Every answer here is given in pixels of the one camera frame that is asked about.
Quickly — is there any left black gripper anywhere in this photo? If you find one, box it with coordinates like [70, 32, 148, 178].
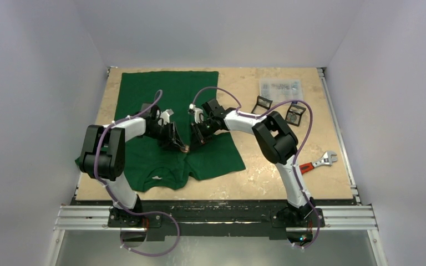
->
[145, 121, 185, 151]

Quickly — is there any silver round brooch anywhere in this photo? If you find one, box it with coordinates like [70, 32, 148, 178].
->
[287, 113, 298, 124]

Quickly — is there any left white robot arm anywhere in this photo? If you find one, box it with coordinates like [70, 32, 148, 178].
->
[78, 103, 189, 227]

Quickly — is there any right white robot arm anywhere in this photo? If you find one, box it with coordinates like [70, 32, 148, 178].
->
[188, 99, 315, 226]

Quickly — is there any green t-shirt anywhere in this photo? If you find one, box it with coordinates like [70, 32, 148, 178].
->
[98, 71, 246, 192]

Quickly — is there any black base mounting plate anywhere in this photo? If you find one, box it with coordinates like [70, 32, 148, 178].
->
[108, 199, 325, 244]

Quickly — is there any clear plastic parts box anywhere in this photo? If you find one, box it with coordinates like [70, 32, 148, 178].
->
[259, 78, 304, 103]

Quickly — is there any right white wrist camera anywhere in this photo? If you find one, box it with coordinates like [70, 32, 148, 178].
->
[188, 103, 204, 124]

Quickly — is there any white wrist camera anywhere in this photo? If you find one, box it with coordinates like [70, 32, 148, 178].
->
[188, 103, 204, 124]
[159, 109, 174, 125]

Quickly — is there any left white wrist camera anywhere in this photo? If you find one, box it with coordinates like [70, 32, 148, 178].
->
[159, 109, 174, 125]

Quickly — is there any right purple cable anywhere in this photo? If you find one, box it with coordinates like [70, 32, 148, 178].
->
[192, 86, 324, 250]

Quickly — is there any red handled adjustable wrench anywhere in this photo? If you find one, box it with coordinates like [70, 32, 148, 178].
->
[300, 151, 338, 174]

